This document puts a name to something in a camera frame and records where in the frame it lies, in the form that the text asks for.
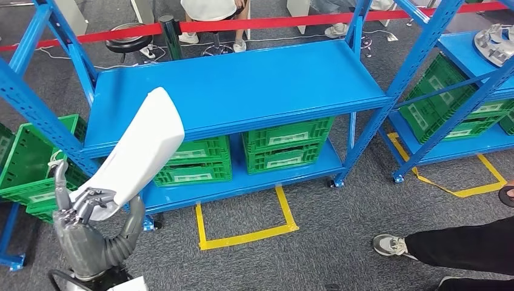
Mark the white power strip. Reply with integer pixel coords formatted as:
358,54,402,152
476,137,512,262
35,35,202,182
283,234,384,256
138,44,158,60

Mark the black barrier stanchion post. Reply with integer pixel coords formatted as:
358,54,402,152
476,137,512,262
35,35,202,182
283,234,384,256
158,15,184,61

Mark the white cable bundle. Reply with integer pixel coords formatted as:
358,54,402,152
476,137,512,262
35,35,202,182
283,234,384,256
47,149,66,167

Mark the white desk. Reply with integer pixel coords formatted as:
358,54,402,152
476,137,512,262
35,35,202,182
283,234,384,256
129,0,252,41
286,0,312,35
54,0,89,36

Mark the black ringed round stool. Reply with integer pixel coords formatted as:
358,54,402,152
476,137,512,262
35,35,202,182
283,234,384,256
105,22,154,63

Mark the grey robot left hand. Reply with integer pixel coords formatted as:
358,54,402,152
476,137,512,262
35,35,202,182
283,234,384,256
52,159,146,281

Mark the red barrier belt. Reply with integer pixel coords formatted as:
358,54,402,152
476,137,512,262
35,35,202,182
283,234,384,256
179,1,509,34
0,22,164,53

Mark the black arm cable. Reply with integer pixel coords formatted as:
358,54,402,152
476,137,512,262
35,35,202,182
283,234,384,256
48,269,95,291

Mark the black round disc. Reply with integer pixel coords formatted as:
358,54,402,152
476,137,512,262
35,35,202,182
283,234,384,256
498,181,514,209

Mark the blue metal shelf rack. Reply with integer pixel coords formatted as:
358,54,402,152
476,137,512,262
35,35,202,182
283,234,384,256
0,201,27,272
377,0,514,185
0,0,464,234

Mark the white plastic panel part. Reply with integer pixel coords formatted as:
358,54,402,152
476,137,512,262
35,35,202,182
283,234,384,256
68,87,186,222

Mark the green plastic crate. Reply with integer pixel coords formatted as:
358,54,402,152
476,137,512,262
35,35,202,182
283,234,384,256
245,141,329,175
0,114,89,206
242,117,335,152
0,122,16,170
25,189,81,224
164,135,232,165
152,159,233,188
417,54,514,119
499,112,514,136
399,88,507,144

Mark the person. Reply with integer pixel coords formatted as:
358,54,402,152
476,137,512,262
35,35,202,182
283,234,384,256
311,0,396,39
178,0,249,53
372,216,514,291

